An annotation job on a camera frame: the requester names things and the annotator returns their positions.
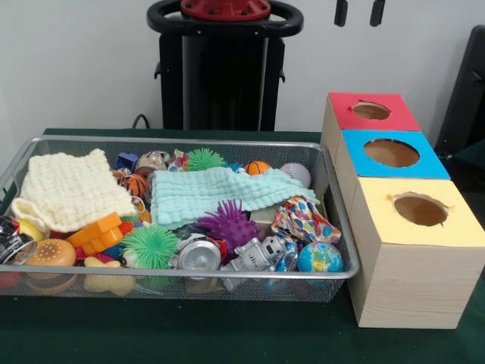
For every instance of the globe print ball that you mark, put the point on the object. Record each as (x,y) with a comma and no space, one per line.
(320,258)

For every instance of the mint green waffle cloth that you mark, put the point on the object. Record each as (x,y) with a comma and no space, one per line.
(212,193)

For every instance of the toy burger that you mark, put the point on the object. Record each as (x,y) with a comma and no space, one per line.
(51,252)

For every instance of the dark green table cloth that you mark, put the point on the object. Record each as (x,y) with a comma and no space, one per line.
(473,151)
(189,333)

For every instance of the black upright panel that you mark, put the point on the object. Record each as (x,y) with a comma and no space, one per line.
(466,95)

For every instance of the colourful heart print cloth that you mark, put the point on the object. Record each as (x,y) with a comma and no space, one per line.
(307,220)

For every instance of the cream waffle cloth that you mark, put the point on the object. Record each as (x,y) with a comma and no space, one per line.
(72,189)

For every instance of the orange plastic block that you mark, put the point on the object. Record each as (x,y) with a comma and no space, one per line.
(98,231)

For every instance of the silver toy robot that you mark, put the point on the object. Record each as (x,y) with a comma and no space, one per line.
(254,256)

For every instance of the orange striped tiger toy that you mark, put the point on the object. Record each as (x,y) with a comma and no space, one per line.
(134,184)

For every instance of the green spiky ball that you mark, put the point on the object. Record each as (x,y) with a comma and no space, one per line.
(149,246)

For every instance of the black and red robot pedestal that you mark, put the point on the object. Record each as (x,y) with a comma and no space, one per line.
(227,76)

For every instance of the white baseball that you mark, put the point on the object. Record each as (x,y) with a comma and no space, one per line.
(297,172)

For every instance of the purple spiky ball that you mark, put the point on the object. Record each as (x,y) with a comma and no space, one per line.
(231,227)

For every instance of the shallow metal mesh bin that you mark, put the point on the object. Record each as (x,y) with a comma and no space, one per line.
(227,292)

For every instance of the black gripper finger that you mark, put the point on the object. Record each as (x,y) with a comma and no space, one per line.
(341,13)
(378,13)

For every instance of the wooden box with three holes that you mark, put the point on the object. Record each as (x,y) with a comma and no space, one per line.
(417,288)

